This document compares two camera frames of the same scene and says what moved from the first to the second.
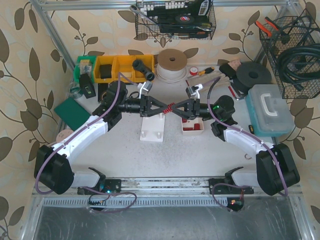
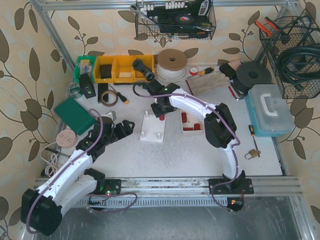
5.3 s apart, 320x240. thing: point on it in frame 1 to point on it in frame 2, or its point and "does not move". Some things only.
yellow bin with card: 125,64 does not move
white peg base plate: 152,128 does not move
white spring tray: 192,127 does not move
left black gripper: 144,106 to 119,130
